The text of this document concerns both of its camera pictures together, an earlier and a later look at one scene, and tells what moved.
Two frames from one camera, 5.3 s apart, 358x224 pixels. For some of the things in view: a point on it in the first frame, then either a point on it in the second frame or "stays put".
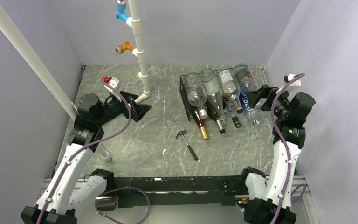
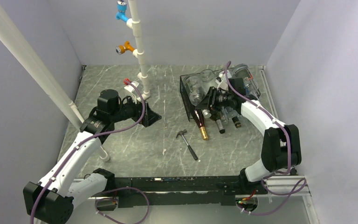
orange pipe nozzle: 120,49 stays put
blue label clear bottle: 246,81 stays put
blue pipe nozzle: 121,6 stays put
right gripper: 254,97 → 209,100
